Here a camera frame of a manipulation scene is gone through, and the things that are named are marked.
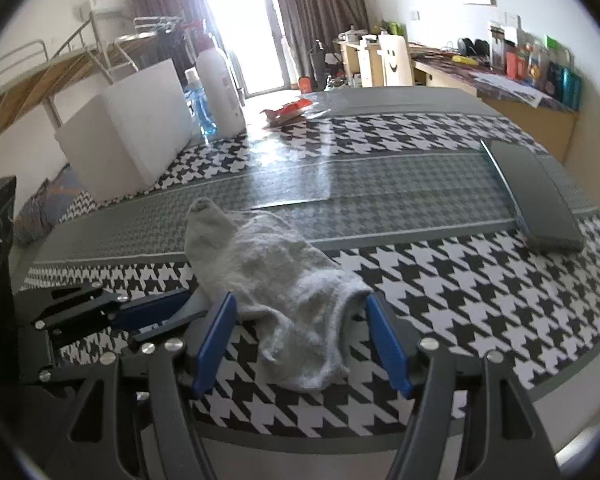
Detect grey sock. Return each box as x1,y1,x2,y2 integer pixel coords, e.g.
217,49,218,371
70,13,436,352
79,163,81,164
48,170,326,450
184,198,370,392

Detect blue orange quilt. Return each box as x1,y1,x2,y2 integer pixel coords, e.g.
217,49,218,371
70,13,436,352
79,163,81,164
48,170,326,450
14,164,84,248

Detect houndstooth table cloth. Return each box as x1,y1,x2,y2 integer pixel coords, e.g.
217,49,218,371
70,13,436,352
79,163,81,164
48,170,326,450
23,98,600,445

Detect white styrofoam box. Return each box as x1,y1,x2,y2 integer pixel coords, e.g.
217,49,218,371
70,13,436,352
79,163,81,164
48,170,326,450
55,60,194,203

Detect dark grey smartphone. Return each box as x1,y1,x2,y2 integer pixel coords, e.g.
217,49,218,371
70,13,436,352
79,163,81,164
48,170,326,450
480,140,585,252

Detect blue liquid spray bottle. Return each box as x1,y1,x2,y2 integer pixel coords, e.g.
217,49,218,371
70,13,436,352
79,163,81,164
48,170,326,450
185,67,218,139

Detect white pump lotion bottle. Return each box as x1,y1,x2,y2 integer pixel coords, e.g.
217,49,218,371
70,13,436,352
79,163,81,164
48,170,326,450
196,34,246,138

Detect metal bunk bed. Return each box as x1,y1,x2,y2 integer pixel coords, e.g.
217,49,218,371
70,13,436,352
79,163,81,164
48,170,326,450
0,13,184,135

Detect red snack wrapper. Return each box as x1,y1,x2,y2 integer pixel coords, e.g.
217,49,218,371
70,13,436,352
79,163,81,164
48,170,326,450
262,98,313,127

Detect orange box on floor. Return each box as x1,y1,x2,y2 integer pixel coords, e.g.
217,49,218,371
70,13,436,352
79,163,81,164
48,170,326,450
298,77,313,94

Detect wooden smiley face chair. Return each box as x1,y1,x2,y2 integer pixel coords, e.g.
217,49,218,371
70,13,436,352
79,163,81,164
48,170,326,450
378,34,415,87

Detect wooden desk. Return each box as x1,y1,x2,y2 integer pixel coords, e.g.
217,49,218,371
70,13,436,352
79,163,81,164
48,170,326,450
334,40,578,162

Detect white air conditioner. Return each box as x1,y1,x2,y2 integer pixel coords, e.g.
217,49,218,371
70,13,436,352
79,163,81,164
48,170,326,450
79,0,129,21

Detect teal bottles on desk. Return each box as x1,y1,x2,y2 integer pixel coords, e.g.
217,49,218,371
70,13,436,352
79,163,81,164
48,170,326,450
545,62,582,112

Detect brown left curtain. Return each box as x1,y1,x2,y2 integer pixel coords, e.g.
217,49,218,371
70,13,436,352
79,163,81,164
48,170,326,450
131,0,216,80

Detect brown curtain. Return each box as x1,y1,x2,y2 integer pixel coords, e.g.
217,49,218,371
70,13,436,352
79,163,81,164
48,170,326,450
131,0,216,80
277,0,368,77

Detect brown right curtain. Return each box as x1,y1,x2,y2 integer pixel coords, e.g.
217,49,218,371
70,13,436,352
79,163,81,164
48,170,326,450
277,0,368,77

